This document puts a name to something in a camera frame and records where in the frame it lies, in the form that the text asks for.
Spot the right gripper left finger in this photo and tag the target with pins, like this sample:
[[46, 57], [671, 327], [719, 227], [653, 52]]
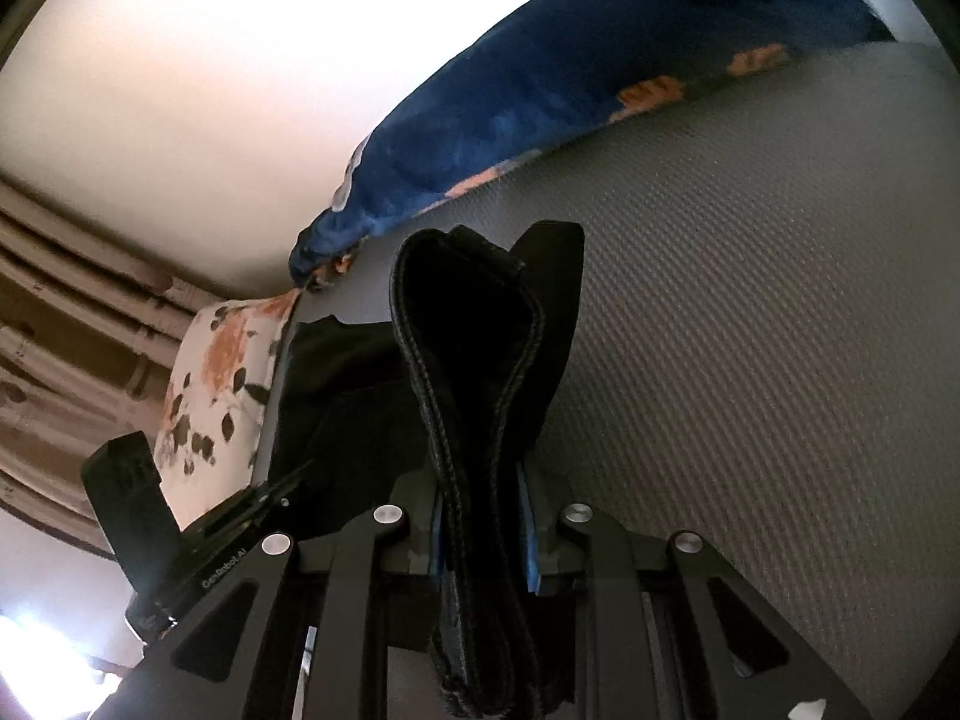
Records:
[[300, 628]]

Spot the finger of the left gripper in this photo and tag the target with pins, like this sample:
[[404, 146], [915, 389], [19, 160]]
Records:
[[123, 486], [247, 514]]

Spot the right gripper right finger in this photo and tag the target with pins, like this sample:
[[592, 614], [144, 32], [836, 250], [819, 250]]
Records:
[[646, 627]]

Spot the black pants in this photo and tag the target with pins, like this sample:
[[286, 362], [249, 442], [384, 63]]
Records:
[[460, 378]]

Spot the white floral pillow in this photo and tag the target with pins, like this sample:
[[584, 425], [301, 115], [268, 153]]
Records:
[[216, 400]]

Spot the beige wooden headboard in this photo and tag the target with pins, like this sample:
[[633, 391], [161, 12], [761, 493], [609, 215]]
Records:
[[89, 336]]

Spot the grey mesh mattress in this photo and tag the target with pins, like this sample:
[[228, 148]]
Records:
[[768, 345]]

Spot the blue floral blanket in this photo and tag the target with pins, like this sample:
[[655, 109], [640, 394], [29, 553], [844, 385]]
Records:
[[551, 72]]

